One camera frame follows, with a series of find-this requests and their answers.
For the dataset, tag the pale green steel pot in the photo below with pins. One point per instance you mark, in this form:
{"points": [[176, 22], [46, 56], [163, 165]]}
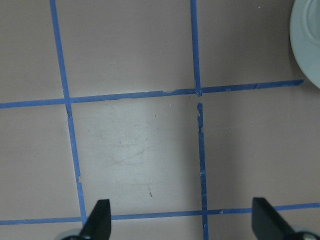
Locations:
{"points": [[304, 32]]}

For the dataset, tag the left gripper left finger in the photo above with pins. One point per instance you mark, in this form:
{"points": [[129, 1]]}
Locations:
{"points": [[97, 227]]}

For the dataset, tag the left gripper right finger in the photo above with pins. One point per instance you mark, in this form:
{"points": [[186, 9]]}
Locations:
{"points": [[268, 224]]}

